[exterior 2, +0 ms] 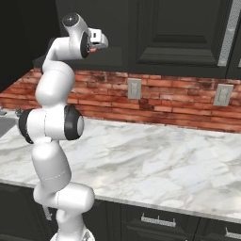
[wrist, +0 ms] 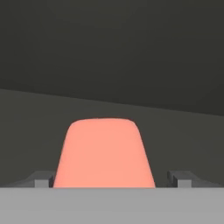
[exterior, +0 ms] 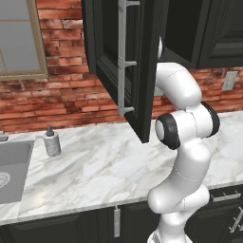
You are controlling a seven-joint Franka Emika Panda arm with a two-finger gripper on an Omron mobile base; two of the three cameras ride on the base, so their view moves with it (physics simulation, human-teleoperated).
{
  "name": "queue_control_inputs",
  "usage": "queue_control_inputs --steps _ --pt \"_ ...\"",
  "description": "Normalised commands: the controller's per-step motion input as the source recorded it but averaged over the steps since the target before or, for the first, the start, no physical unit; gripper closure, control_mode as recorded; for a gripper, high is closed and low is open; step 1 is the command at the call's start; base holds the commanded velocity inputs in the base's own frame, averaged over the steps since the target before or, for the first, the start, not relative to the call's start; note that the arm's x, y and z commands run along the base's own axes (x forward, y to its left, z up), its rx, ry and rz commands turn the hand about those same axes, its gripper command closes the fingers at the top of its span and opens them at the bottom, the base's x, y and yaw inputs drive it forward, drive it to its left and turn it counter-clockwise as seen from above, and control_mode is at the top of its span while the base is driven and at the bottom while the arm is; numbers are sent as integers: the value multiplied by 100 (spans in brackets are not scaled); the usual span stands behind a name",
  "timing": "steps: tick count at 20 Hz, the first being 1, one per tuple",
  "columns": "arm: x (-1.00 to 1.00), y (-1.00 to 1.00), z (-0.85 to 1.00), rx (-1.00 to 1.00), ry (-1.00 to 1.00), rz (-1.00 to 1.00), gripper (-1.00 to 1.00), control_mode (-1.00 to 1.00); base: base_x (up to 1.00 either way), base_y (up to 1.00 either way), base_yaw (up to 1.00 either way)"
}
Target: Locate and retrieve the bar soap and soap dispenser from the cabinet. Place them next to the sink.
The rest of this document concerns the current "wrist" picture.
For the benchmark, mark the salmon pink bar soap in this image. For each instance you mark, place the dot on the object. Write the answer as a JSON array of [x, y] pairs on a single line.
[[103, 154]]

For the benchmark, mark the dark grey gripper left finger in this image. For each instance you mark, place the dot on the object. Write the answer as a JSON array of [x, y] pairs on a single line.
[[38, 178]]

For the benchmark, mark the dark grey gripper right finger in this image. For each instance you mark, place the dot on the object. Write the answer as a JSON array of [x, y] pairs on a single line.
[[183, 178]]

